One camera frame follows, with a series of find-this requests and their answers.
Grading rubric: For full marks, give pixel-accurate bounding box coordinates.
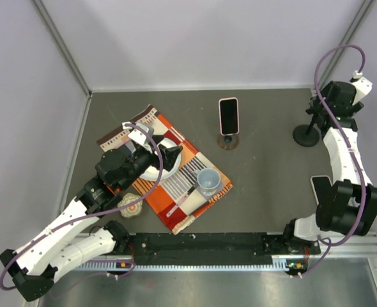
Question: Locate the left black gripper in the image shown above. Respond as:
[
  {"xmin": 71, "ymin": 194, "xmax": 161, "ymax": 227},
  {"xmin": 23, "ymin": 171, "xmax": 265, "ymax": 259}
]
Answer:
[{"xmin": 118, "ymin": 134, "xmax": 182, "ymax": 191}]

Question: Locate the black round base clamp stand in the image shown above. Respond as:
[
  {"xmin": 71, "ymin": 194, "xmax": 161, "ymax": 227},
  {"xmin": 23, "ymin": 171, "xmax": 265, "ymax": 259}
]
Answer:
[{"xmin": 293, "ymin": 97, "xmax": 327, "ymax": 147}]

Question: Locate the grey phone stand wooden base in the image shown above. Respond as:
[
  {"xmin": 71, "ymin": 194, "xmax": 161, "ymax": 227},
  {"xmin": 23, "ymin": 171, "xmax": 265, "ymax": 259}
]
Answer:
[{"xmin": 217, "ymin": 134, "xmax": 239, "ymax": 150}]

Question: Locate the pink case smartphone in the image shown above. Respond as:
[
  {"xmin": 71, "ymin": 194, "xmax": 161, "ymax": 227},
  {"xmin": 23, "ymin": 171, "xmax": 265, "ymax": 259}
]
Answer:
[{"xmin": 218, "ymin": 97, "xmax": 240, "ymax": 136}]

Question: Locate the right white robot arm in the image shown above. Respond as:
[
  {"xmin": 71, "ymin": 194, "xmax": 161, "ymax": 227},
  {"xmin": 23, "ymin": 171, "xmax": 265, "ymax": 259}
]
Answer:
[{"xmin": 282, "ymin": 77, "xmax": 377, "ymax": 253}]

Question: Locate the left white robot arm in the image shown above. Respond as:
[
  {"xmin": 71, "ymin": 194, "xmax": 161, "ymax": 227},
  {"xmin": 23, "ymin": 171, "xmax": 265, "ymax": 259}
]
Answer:
[{"xmin": 0, "ymin": 144, "xmax": 183, "ymax": 302}]

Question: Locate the orange patterned cloth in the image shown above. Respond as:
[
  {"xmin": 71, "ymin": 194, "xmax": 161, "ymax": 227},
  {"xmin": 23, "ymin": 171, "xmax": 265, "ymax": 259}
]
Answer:
[{"xmin": 96, "ymin": 104, "xmax": 233, "ymax": 235}]

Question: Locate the light blue mug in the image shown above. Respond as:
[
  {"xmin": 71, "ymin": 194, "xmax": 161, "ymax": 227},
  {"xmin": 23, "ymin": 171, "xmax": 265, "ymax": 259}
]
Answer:
[{"xmin": 194, "ymin": 168, "xmax": 221, "ymax": 196}]

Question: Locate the crocheted pastel coaster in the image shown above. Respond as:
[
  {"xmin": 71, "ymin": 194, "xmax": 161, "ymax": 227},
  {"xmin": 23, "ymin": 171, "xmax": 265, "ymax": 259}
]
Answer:
[{"xmin": 118, "ymin": 193, "xmax": 142, "ymax": 218}]

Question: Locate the orange bowl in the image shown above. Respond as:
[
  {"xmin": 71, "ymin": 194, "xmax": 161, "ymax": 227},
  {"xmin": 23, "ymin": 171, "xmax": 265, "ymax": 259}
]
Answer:
[{"xmin": 104, "ymin": 184, "xmax": 119, "ymax": 195}]

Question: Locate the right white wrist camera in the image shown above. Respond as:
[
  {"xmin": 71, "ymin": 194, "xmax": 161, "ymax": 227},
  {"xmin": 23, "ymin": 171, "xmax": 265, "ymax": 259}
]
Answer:
[{"xmin": 350, "ymin": 70, "xmax": 373, "ymax": 104}]

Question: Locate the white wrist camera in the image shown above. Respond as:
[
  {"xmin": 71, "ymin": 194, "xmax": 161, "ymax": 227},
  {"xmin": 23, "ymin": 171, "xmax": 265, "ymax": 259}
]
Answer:
[
  {"xmin": 122, "ymin": 122, "xmax": 154, "ymax": 146},
  {"xmin": 350, "ymin": 70, "xmax": 373, "ymax": 104}
]

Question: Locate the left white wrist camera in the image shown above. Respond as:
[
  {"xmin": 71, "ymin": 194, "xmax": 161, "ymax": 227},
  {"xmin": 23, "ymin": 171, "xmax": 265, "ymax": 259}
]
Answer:
[{"xmin": 122, "ymin": 122, "xmax": 154, "ymax": 146}]

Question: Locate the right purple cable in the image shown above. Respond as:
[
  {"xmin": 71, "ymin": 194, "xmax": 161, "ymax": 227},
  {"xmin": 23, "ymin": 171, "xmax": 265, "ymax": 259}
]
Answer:
[{"xmin": 298, "ymin": 44, "xmax": 368, "ymax": 278}]

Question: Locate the purple cable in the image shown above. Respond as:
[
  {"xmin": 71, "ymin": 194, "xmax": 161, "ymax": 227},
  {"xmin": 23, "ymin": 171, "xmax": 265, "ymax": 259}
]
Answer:
[
  {"xmin": 298, "ymin": 44, "xmax": 368, "ymax": 278},
  {"xmin": 0, "ymin": 122, "xmax": 164, "ymax": 292}
]

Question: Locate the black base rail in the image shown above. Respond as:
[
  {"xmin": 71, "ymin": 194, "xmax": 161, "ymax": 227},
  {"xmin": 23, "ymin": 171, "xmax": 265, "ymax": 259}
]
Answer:
[{"xmin": 124, "ymin": 232, "xmax": 291, "ymax": 266}]

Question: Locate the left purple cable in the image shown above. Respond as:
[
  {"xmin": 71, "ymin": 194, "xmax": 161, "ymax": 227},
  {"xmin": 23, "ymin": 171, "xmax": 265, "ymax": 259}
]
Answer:
[{"xmin": 0, "ymin": 122, "xmax": 164, "ymax": 292}]

